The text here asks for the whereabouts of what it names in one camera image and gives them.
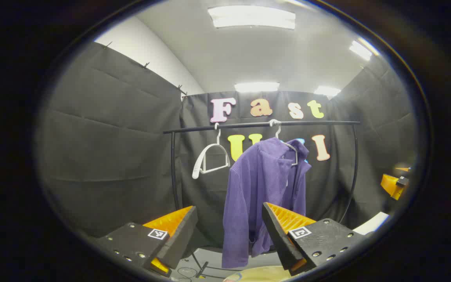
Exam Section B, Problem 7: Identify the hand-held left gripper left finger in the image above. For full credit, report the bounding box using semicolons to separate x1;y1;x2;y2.
94;206;198;278

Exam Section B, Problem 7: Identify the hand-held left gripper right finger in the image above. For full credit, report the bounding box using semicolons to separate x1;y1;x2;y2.
262;202;367;277

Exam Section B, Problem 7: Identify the purple corduroy shirt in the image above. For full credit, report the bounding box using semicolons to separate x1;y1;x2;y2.
222;137;312;269

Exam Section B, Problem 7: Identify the white plastic clothes hanger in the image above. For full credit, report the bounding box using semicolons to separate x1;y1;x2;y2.
192;123;231;180
269;119;299;166

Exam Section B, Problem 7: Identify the black metal clothes rack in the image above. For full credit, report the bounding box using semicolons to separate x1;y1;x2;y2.
163;120;361;279

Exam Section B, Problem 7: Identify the white flat panel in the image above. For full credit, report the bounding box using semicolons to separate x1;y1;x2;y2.
353;211;390;235

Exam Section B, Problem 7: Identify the black backdrop cloth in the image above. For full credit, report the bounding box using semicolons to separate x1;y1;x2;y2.
38;41;418;251

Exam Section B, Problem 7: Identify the large ceiling light panel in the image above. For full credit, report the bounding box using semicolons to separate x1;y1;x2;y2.
207;5;296;30

